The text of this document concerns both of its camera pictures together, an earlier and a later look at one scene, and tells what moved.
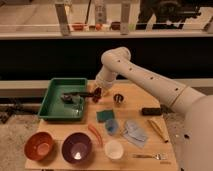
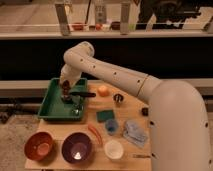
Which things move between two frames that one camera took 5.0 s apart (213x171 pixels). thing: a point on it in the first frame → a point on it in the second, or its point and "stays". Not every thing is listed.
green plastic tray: x=54 y=108 stays
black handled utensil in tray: x=67 y=97 stays
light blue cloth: x=135 y=134 stays
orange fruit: x=105 y=92 stays
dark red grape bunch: x=97 y=94 → x=66 y=90
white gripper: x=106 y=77 → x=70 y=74
